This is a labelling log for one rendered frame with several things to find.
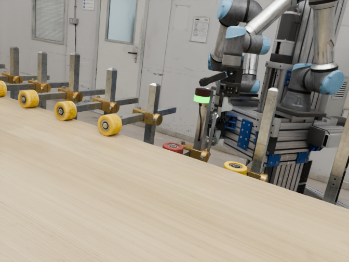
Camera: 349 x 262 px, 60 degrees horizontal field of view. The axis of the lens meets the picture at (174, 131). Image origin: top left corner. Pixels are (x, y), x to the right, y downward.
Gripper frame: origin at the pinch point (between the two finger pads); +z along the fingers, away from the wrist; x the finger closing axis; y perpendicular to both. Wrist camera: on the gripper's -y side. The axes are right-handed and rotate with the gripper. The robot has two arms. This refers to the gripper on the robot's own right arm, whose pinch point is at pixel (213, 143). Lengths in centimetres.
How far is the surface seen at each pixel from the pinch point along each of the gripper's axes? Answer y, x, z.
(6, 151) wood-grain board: -87, 32, -9
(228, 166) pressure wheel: -45, -24, -9
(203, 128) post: -28.3, -5.6, -14.9
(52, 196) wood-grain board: -95, 1, -9
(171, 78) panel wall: 234, 165, 5
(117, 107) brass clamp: -26, 41, -13
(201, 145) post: -28.4, -5.7, -7.4
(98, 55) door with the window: 236, 306, -8
